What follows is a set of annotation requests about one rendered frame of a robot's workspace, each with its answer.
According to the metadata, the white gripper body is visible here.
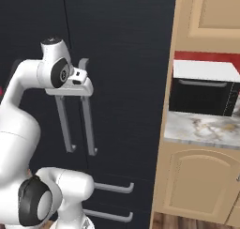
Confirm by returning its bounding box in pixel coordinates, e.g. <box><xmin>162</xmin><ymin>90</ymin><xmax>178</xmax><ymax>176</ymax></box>
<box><xmin>44</xmin><ymin>77</ymin><xmax>95</xmax><ymax>98</ymax></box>

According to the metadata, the black fridge drawer front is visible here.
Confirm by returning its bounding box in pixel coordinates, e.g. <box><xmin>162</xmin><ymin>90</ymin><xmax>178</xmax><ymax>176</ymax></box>
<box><xmin>82</xmin><ymin>200</ymin><xmax>155</xmax><ymax>229</ymax></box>
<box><xmin>83</xmin><ymin>169</ymin><xmax>158</xmax><ymax>214</ymax></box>

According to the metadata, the grey fridge door handle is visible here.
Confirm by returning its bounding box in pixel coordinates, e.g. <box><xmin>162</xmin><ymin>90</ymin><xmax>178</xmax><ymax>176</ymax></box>
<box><xmin>54</xmin><ymin>95</ymin><xmax>78</xmax><ymax>154</ymax></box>
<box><xmin>77</xmin><ymin>57</ymin><xmax>98</xmax><ymax>158</ymax></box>

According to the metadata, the grey microwave door handle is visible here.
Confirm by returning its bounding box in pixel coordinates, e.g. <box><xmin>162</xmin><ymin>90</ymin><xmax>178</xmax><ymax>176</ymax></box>
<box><xmin>177</xmin><ymin>78</ymin><xmax>229</xmax><ymax>88</ymax></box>

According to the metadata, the white and black microwave oven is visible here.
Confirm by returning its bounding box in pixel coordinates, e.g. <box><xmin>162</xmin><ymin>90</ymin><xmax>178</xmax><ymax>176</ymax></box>
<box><xmin>168</xmin><ymin>59</ymin><xmax>240</xmax><ymax>117</ymax></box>

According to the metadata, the grey fridge drawer handle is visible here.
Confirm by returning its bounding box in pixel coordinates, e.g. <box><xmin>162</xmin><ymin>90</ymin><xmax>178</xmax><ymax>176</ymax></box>
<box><xmin>82</xmin><ymin>207</ymin><xmax>134</xmax><ymax>224</ymax></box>
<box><xmin>93</xmin><ymin>181</ymin><xmax>135</xmax><ymax>195</ymax></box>

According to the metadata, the beige wall cupboard door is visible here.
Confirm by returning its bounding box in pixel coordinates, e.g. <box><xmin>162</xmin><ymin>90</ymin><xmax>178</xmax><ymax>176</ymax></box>
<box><xmin>173</xmin><ymin>0</ymin><xmax>240</xmax><ymax>54</ymax></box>

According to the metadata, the black fridge door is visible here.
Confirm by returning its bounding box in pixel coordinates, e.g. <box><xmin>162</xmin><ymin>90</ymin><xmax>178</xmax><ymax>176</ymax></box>
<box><xmin>61</xmin><ymin>0</ymin><xmax>178</xmax><ymax>181</ymax></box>
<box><xmin>0</xmin><ymin>0</ymin><xmax>86</xmax><ymax>177</ymax></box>

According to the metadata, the beige base cupboard door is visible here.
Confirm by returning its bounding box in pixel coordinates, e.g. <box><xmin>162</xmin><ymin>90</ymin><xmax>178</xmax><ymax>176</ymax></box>
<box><xmin>225</xmin><ymin>193</ymin><xmax>240</xmax><ymax>228</ymax></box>
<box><xmin>152</xmin><ymin>141</ymin><xmax>240</xmax><ymax>225</ymax></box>

